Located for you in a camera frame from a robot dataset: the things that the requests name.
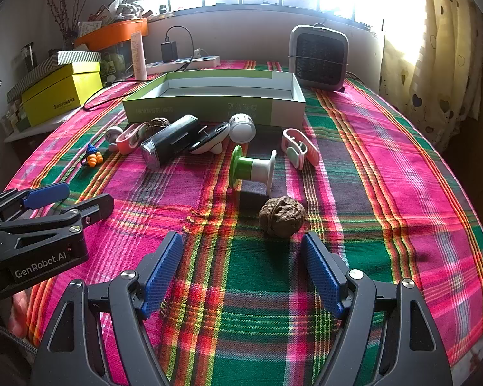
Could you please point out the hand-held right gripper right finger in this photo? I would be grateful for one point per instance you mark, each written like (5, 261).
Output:
(322, 273)

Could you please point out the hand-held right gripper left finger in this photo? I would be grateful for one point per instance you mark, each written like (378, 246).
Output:
(163, 277)

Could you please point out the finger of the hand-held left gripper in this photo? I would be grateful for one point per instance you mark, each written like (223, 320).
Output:
(48, 193)
(92, 207)

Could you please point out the orange blue toy figure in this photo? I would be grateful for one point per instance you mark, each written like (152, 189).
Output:
(92, 161)

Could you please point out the pink white clip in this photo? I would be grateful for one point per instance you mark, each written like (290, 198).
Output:
(124, 144)
(310, 153)

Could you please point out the brown walnut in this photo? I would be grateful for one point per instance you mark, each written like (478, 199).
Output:
(159, 124)
(281, 215)

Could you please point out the black bike light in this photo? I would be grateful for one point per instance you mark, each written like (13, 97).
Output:
(173, 136)

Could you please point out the green white spool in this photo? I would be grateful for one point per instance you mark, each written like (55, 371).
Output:
(251, 167)

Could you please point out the black white round gadget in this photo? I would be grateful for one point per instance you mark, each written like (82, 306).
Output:
(209, 144)

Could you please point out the white round jar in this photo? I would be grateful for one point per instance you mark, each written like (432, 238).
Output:
(241, 130)

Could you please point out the green white cardboard box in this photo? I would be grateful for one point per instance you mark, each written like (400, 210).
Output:
(265, 108)

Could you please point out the person's left hand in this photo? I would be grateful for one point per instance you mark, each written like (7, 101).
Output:
(18, 313)

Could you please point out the white side shelf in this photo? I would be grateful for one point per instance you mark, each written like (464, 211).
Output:
(56, 122)

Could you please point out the stack of small boxes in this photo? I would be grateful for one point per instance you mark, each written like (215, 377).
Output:
(12, 120)

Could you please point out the pink green plaid tablecloth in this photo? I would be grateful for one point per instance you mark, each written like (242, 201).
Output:
(386, 209)

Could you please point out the yellow cardboard box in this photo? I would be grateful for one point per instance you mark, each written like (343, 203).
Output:
(52, 96)

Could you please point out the person's dark jacket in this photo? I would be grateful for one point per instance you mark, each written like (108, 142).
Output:
(0, 358)

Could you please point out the dark lidded jar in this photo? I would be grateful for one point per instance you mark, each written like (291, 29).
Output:
(28, 56)

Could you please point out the green white striped box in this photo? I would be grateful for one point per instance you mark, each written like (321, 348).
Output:
(76, 57)

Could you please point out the glass tank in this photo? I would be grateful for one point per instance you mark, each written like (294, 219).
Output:
(116, 64)

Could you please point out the cream cosmetic tube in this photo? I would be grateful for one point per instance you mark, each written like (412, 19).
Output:
(139, 56)

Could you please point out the pale printed carton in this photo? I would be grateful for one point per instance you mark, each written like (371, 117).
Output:
(89, 28)

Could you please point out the black charger adapter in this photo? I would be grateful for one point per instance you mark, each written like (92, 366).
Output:
(169, 52)

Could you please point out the orange plastic tray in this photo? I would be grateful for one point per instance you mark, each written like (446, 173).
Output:
(112, 32)

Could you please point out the dried twig bouquet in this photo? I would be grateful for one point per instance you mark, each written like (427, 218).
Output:
(60, 20)

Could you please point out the white power strip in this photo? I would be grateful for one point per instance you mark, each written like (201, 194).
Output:
(201, 62)

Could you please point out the white plug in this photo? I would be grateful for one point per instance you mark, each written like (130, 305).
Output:
(199, 53)

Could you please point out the white crumpled bag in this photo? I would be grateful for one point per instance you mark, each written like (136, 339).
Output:
(124, 8)

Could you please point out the grey desk heater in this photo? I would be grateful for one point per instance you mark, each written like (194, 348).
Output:
(320, 58)

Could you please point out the cream heart print curtain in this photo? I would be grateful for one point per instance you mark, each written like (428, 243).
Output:
(438, 48)

